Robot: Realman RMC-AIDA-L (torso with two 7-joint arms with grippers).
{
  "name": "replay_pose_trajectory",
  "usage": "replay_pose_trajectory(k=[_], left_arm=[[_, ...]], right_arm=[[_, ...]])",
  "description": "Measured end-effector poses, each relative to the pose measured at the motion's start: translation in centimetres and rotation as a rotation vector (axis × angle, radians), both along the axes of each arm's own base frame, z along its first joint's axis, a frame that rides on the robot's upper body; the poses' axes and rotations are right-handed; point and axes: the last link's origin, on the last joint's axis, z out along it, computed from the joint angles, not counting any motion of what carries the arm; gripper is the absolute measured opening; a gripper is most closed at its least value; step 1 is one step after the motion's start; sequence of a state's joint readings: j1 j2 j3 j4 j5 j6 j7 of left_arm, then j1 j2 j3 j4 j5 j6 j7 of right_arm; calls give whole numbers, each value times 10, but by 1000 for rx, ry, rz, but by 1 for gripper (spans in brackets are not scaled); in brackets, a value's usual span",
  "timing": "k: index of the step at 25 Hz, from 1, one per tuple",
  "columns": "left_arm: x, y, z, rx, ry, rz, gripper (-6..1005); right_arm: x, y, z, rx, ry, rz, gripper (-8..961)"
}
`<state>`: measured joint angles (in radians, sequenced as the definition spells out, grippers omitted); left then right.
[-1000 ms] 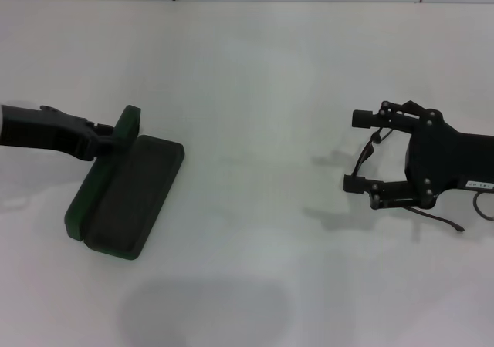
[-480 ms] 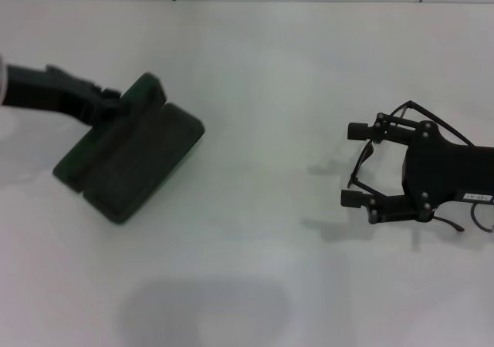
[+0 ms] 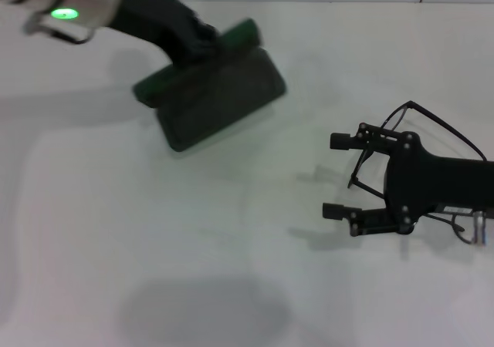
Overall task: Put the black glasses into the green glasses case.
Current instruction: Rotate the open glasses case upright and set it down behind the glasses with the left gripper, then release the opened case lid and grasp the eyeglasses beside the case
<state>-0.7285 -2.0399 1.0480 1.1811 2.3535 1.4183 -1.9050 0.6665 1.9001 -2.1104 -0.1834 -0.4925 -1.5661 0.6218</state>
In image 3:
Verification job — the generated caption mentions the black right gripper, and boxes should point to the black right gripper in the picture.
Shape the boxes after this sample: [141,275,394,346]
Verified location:
[321,121,494,238]

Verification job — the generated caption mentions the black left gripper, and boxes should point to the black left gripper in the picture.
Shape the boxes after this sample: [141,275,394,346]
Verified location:
[107,0,224,69]

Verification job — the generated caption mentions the green glasses case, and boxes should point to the green glasses case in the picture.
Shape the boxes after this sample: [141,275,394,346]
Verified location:
[130,18,289,154]

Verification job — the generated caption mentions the black glasses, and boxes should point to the black glasses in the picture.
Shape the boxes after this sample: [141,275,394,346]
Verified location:
[346,99,488,201]

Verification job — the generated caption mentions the right wrist connector with cable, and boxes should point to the right wrist connector with cable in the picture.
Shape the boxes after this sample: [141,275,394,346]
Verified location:
[424,210,488,247]

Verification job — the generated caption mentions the wrist connector with cable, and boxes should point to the wrist connector with cable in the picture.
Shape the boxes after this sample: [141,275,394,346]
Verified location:
[424,210,488,247]
[22,13,96,45]

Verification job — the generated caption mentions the left wrist connector with cable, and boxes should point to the left wrist connector with cable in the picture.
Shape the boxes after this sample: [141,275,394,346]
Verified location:
[22,13,96,45]

